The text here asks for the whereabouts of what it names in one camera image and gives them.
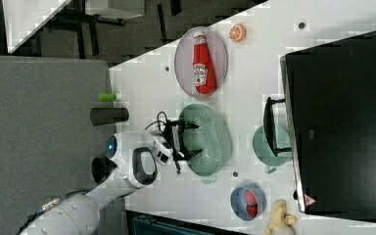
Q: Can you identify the black toaster oven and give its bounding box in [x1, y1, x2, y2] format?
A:
[263, 30, 376, 222]

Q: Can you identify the grey round plate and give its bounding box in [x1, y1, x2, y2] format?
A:
[174, 26, 227, 98]

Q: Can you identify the red strawberry toy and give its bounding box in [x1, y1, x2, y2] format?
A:
[245, 189, 259, 217]

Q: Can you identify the blue bowl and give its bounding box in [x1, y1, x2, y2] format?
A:
[230, 184, 266, 221]

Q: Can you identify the green mug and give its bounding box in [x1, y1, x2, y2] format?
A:
[253, 125, 292, 174]

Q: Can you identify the red ketchup bottle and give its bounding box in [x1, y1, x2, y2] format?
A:
[193, 31, 216, 95]

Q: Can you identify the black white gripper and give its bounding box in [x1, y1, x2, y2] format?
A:
[155, 120, 203, 165]

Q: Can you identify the orange slice toy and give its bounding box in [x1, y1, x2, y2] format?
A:
[229, 23, 247, 42]

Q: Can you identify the yellow banana toy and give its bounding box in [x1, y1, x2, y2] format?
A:
[263, 199, 298, 235]

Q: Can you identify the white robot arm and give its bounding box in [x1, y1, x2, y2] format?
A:
[17, 120, 200, 235]

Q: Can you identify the green plastic strainer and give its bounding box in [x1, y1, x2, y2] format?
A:
[179, 104, 232, 184]

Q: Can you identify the green cylinder post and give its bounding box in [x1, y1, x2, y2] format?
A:
[98, 93, 121, 102]

